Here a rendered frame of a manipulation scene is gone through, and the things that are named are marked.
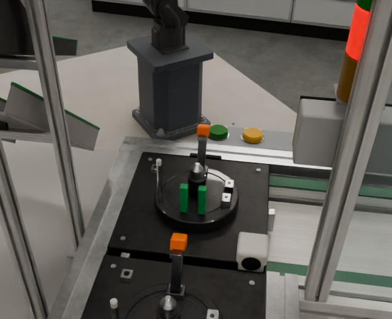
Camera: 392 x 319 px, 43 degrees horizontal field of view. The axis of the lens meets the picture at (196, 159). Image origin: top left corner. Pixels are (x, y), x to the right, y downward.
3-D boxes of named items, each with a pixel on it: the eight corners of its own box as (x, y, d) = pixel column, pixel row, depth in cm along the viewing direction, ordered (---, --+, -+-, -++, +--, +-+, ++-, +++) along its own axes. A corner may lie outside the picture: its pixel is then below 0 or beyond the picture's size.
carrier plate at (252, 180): (142, 160, 94) (141, 151, 93) (268, 173, 92) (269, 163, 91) (107, 255, 75) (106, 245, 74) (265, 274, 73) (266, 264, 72)
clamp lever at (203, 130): (195, 166, 86) (198, 123, 83) (207, 166, 85) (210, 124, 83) (193, 172, 82) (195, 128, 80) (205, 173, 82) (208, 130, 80)
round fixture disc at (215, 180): (162, 171, 89) (162, 162, 87) (240, 178, 87) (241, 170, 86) (146, 226, 78) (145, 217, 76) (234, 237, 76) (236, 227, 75)
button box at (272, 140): (202, 146, 106) (203, 122, 103) (300, 156, 104) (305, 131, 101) (198, 166, 101) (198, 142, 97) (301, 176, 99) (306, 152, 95)
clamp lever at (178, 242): (169, 283, 66) (172, 231, 64) (184, 285, 66) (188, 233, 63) (164, 298, 62) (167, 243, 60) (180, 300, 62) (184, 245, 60)
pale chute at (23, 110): (31, 137, 93) (37, 114, 94) (94, 151, 90) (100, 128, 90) (-80, 97, 66) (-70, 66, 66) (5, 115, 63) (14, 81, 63)
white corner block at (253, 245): (236, 248, 77) (238, 230, 75) (265, 251, 77) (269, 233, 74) (234, 271, 73) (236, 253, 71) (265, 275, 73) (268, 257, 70)
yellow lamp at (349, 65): (334, 83, 56) (343, 42, 53) (379, 86, 55) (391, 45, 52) (338, 106, 52) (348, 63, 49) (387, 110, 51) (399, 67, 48)
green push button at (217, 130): (208, 131, 102) (209, 123, 101) (228, 133, 102) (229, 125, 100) (207, 142, 99) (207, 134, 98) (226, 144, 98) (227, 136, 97)
